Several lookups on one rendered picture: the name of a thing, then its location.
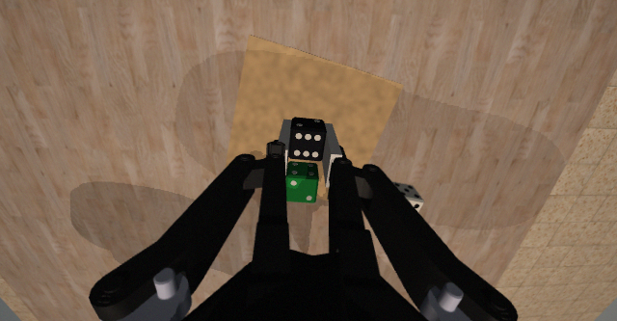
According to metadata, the tan mat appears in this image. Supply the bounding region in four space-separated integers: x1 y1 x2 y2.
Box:
226 35 403 169

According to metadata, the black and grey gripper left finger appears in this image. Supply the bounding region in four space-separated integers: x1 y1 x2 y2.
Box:
89 120 294 321

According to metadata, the white die with black pips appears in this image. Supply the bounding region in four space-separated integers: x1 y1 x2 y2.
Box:
392 182 424 212

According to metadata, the green die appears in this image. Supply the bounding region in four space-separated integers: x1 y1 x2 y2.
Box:
286 161 319 203

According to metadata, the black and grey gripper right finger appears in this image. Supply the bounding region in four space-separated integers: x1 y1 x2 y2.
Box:
322 123 518 321

